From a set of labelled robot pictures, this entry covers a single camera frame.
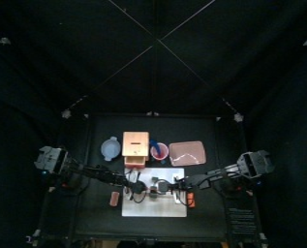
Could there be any white cutting board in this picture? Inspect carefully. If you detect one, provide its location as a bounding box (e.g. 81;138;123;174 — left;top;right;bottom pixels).
120;167;189;218

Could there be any salmon sushi piece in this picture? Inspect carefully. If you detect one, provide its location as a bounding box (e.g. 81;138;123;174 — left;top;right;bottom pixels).
109;191;120;207

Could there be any pink square plate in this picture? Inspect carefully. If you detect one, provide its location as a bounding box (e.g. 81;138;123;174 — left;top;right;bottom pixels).
167;139;207;168

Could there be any pink cup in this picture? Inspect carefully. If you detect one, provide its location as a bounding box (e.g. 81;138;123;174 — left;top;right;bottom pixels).
149;141;169;162

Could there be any blue utensil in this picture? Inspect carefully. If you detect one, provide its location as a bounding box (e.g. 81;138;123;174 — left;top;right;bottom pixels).
149;139;167;165

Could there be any wooden box with drawer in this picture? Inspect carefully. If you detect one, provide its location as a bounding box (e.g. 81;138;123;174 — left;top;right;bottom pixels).
120;131;151;170

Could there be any light blue toy pot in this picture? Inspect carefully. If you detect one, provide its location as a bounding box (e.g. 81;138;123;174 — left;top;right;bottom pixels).
100;136;121;162

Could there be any white text label sticker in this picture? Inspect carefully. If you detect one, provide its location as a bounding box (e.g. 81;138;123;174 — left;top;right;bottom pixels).
228;207;259;236

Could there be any orange handled toy knife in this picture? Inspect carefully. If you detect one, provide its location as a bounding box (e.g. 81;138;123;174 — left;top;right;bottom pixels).
172;175;197;208

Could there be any thin diagonal brace wire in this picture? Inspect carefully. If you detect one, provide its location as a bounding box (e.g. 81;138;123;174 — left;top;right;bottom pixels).
108;0;239;114
65;0;216;110

